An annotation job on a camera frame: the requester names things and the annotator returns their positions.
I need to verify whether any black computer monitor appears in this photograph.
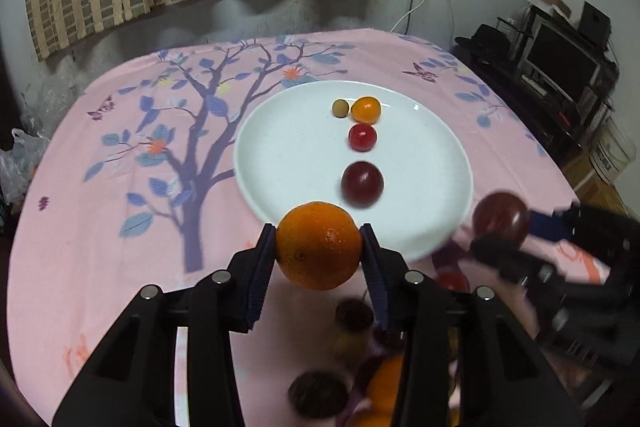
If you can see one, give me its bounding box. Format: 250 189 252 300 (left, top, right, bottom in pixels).
517 19 613 104

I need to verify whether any white plastic bucket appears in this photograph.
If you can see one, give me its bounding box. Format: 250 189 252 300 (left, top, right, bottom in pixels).
589 117 638 186

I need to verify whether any black hat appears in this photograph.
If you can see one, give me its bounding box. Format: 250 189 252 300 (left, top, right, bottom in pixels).
455 24 514 58

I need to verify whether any large orange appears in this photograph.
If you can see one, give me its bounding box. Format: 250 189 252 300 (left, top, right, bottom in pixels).
367 354 406 413
275 202 363 291

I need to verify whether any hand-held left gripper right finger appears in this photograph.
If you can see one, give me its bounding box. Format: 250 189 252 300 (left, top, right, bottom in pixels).
360 223 583 427

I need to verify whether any black speaker box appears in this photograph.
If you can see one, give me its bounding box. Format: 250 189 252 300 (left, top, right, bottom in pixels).
580 2 612 46

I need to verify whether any black media stand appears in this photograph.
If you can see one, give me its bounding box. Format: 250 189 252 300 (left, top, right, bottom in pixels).
452 37 618 168

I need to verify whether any dark red cherry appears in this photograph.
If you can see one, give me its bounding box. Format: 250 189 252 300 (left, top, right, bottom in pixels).
335 298 375 333

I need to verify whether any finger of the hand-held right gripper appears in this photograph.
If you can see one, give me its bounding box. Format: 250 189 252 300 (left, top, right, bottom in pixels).
471 236 557 294
526 203 584 243

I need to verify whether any clear plastic bag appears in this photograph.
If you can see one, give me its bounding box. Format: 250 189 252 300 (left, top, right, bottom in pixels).
0 127 51 210

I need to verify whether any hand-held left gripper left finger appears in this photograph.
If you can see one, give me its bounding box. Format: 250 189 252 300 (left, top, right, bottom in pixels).
52 223 278 427

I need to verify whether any white power cable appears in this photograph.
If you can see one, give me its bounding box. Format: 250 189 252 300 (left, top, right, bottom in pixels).
390 0 434 33

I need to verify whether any red cherry tomato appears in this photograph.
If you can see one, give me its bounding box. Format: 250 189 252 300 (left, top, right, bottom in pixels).
348 123 378 153
435 271 471 293

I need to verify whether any dark red plum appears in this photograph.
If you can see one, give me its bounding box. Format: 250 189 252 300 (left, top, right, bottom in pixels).
472 191 531 245
341 161 385 208

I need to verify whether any white oval plate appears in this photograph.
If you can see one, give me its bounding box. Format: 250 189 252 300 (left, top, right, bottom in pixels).
233 80 474 260

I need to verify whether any pink printed tablecloth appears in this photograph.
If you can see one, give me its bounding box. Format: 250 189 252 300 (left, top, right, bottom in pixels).
10 28 581 427

